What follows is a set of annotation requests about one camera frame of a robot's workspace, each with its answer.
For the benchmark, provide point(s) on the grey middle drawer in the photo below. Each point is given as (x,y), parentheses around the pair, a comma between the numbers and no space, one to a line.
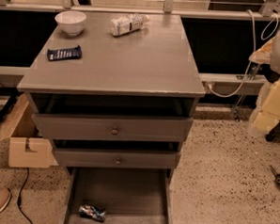
(80,158)

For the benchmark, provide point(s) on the clear plastic water bottle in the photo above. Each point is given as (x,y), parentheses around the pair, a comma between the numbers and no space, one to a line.
(127,24)

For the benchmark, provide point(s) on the white ceramic bowl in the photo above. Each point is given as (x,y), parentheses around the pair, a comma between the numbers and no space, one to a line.
(71,22)

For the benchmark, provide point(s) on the blue snack bar wrapper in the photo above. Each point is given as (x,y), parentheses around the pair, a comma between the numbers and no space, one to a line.
(64,54)

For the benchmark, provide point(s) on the black tool on floor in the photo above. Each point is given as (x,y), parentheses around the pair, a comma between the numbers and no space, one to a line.
(276,175)

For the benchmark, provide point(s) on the cardboard box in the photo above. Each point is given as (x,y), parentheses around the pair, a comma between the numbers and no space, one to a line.
(26,148)

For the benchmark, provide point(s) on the grey drawer cabinet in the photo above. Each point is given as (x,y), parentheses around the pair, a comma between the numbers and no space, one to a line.
(148,73)

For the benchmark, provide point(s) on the grey open bottom drawer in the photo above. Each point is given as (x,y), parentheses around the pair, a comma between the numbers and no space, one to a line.
(128,195)

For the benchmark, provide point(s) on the grey top drawer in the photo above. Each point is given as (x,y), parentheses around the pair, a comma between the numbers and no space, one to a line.
(91,127)

